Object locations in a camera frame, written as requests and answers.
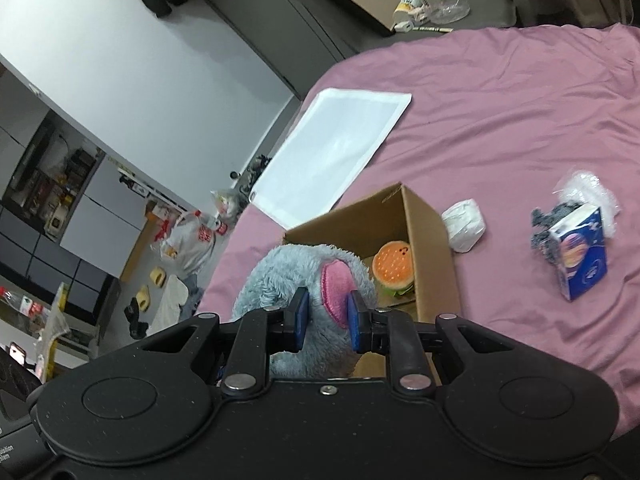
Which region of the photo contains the grey blue plush toy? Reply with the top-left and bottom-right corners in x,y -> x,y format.
231,244 -> 378,379

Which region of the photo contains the clear plastic bag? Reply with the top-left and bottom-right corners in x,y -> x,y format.
553,169 -> 620,238

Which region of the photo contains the burger plush toy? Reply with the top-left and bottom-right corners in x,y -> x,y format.
371,240 -> 414,297

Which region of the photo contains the cardboard box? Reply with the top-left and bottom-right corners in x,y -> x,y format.
282,183 -> 461,396

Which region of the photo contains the red white plastic bag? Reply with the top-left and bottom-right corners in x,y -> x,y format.
157,210 -> 226,275

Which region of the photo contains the yellow slipper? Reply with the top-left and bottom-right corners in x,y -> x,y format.
149,266 -> 167,288

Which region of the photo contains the white crumpled cloth ball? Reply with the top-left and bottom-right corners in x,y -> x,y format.
442,198 -> 486,254

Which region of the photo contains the white paper sheet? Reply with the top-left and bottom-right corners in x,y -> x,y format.
250,88 -> 412,230

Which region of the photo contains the blue tissue pack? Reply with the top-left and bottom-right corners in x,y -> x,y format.
549,204 -> 608,301

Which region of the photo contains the pink bed sheet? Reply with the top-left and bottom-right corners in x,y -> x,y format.
196,23 -> 640,438

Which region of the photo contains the grey bedside cabinet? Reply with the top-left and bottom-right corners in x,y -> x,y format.
199,0 -> 519,101

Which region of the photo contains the yellow white bottle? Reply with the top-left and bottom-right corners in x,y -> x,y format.
393,0 -> 427,32

